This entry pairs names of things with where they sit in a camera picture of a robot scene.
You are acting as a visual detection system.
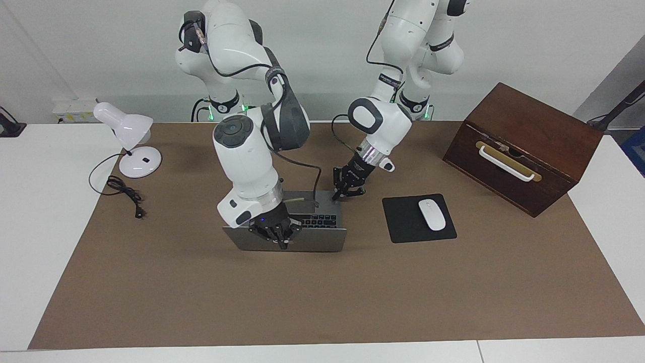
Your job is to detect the silver grey laptop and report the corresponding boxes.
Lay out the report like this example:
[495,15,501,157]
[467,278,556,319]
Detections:
[223,190,348,253]

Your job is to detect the black mouse pad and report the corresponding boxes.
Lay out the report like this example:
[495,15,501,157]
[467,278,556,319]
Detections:
[382,194,458,244]

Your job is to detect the brown table mat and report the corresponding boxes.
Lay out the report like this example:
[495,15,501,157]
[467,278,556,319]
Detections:
[28,121,645,350]

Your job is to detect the white computer mouse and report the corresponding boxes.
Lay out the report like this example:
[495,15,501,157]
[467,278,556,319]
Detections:
[418,199,447,231]

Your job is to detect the white desk lamp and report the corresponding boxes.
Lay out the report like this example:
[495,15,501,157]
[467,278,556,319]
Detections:
[93,102,163,178]

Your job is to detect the dark brown wooden box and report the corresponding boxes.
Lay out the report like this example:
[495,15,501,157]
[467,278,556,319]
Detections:
[442,82,604,218]

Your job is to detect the white power strip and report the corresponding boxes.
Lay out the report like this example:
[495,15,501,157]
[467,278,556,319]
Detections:
[52,98,99,124]

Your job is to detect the black stand leg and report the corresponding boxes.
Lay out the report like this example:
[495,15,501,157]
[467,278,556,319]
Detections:
[587,80,645,133]

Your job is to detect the blue crate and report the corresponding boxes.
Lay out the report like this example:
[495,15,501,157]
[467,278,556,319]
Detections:
[621,126,645,178]

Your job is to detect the black clamp base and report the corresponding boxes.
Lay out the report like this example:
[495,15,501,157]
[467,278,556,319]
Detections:
[0,107,27,138]

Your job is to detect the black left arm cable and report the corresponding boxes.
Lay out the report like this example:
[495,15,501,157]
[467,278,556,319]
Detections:
[331,0,404,158]

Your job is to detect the white box handle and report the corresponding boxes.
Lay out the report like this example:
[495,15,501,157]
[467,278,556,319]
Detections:
[479,145,536,182]

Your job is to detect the black lamp power cable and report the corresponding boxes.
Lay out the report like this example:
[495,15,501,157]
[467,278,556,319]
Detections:
[89,153,147,220]

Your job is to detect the gold handle plate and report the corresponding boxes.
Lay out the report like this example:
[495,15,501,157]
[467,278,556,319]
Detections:
[475,141,543,183]

